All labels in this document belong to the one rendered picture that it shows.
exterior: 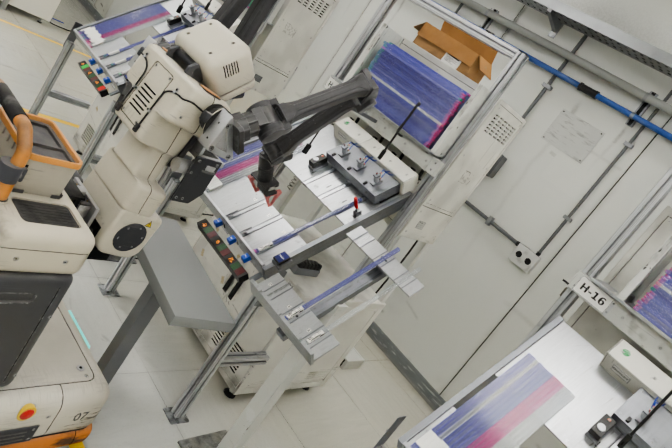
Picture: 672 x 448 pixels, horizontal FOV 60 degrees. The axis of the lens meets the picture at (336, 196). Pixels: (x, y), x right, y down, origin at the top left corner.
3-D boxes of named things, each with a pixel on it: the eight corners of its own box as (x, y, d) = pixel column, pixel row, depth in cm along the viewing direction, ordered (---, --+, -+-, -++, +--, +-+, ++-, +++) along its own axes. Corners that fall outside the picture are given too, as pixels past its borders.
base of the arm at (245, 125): (215, 107, 158) (239, 130, 152) (241, 99, 163) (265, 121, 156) (216, 133, 164) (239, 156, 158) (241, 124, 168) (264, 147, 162)
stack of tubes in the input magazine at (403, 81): (426, 147, 235) (467, 91, 229) (350, 88, 264) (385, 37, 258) (440, 155, 245) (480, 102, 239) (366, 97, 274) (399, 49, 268)
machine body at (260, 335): (225, 405, 252) (304, 296, 239) (159, 296, 293) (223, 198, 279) (317, 394, 304) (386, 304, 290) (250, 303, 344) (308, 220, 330)
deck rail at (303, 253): (265, 281, 216) (264, 270, 212) (263, 277, 217) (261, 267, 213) (411, 204, 246) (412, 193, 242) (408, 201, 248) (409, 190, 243)
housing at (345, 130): (400, 206, 247) (404, 182, 237) (333, 146, 275) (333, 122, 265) (415, 199, 250) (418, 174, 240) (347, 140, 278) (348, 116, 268)
